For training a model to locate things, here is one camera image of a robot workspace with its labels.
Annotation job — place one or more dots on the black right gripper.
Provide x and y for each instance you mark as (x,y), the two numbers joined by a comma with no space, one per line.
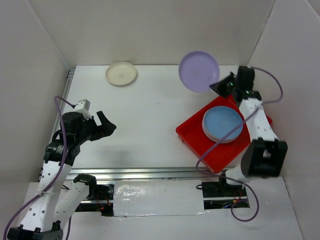
(218,87)

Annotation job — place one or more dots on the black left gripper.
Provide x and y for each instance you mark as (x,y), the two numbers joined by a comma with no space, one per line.
(106,129)

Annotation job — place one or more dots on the purple plate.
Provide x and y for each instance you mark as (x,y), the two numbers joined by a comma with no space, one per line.
(198,70)

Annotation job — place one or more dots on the blue plate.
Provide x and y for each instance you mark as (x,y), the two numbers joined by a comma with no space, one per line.
(218,121)

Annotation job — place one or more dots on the cream plate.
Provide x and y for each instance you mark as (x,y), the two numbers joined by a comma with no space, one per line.
(121,74)

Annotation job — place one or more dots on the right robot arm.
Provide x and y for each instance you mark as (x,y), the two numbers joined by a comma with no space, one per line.
(264,157)

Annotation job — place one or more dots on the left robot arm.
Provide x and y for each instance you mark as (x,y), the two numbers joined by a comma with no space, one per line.
(47,214)

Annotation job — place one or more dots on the red plastic bin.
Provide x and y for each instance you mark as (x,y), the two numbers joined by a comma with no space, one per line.
(193,136)

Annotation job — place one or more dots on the white tape patch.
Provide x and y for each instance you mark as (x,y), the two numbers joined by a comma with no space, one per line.
(157,198)

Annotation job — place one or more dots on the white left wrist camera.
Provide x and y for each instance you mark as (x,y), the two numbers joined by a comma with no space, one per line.
(83,107)

